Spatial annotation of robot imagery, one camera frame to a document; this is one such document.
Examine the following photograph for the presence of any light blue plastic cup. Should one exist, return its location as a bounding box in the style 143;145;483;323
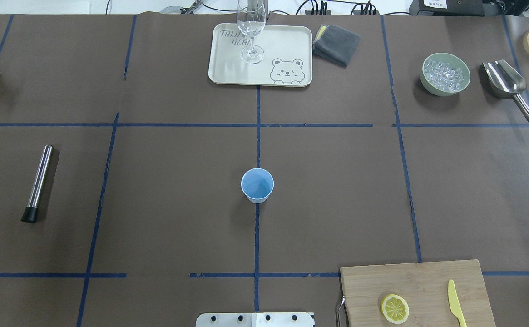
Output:
241;168;275;203

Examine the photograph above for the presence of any lemon slice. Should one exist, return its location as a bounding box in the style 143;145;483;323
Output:
380;294;410;325

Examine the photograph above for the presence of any cream bear serving tray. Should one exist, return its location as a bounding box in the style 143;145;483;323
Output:
208;23;313;87

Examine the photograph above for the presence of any folded grey cloth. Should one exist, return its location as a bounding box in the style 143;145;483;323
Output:
312;24;361;68

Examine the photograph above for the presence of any clear wine glass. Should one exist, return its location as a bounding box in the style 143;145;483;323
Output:
237;0;267;64

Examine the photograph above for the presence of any green bowl of ice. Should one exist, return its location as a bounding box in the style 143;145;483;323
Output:
420;53;470;97

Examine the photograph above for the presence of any bamboo cutting board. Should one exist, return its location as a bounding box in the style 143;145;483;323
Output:
336;259;495;327

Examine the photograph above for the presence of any yellow plastic knife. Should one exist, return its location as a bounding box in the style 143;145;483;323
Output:
447;279;467;327

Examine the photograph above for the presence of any steel muddler black tip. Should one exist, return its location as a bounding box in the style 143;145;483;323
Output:
20;145;54;223

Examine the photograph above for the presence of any steel ice scoop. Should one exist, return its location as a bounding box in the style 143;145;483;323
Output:
482;59;529;124

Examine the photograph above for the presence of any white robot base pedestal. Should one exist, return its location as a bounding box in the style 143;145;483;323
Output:
195;312;316;327

